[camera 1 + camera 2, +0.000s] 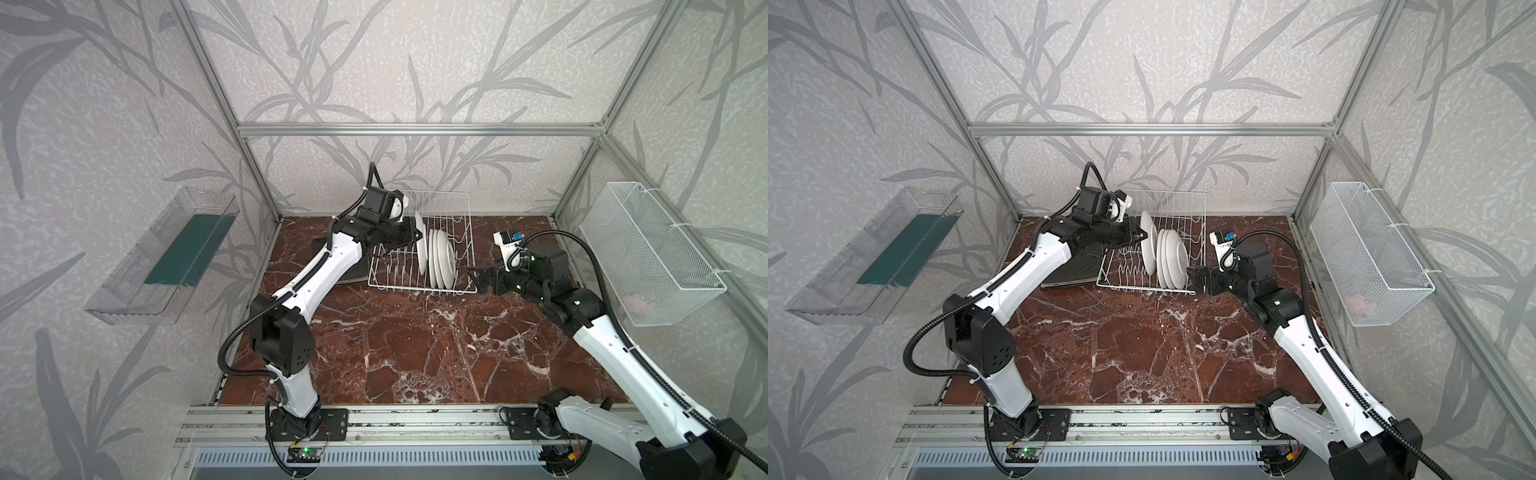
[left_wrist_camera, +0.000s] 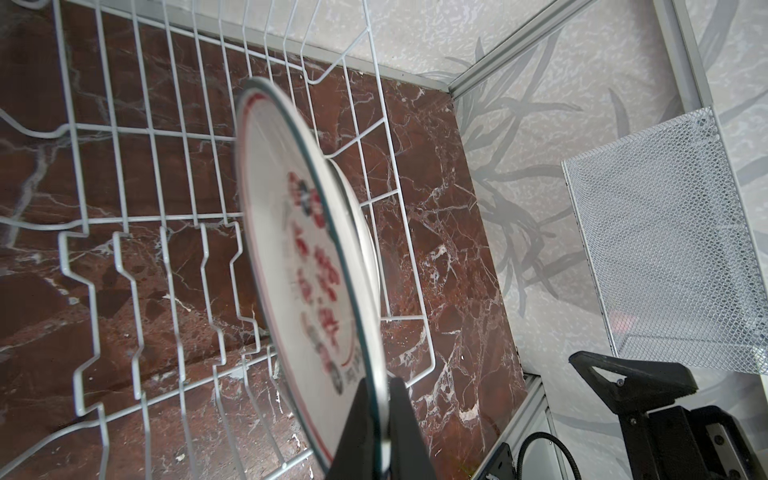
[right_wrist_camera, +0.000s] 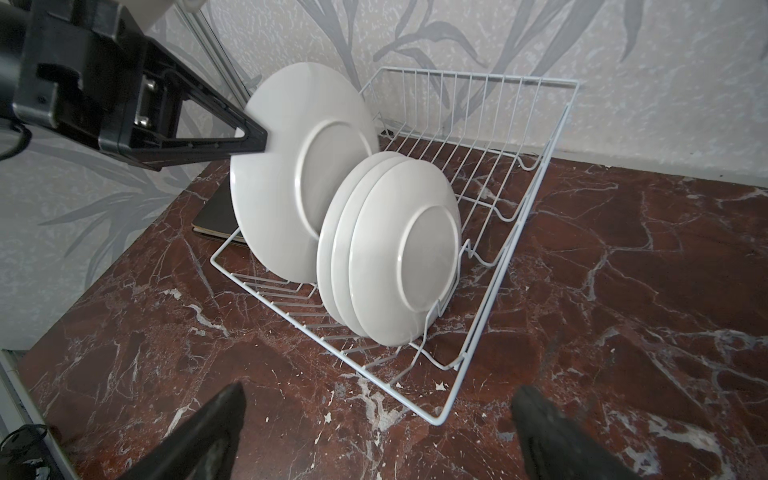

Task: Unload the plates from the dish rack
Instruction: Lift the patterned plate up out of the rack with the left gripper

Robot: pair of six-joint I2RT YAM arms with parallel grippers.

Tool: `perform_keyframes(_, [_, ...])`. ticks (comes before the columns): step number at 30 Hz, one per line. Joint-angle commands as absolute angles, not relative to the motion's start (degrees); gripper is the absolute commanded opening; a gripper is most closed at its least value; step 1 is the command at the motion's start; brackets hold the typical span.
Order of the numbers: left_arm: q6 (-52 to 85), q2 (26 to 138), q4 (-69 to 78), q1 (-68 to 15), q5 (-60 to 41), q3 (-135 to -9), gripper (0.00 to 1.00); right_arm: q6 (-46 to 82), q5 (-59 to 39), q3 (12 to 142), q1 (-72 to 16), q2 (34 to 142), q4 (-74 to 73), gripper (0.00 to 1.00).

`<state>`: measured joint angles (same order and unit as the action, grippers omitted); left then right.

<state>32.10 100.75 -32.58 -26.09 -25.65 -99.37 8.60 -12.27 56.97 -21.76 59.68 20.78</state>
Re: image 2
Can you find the white wire dish rack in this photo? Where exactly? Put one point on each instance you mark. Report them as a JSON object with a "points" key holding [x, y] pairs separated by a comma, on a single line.
{"points": [[132, 345]]}

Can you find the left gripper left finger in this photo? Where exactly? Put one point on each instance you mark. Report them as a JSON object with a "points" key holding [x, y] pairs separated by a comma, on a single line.
{"points": [[354, 457]]}

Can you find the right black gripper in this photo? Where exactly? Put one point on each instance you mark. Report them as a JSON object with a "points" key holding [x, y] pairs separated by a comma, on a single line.
{"points": [[670, 443]]}

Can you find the pink object in basket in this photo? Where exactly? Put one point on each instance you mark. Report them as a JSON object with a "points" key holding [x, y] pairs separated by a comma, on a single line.
{"points": [[621, 323]]}

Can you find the white round plate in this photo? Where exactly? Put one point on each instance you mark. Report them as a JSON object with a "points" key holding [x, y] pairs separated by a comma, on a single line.
{"points": [[309, 270], [364, 236]]}

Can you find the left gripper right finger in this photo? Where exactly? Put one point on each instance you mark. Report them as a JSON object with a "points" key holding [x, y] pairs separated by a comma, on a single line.
{"points": [[410, 458]]}

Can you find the white mesh wall basket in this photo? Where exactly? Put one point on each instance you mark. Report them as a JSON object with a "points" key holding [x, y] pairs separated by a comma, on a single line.
{"points": [[667, 239]]}

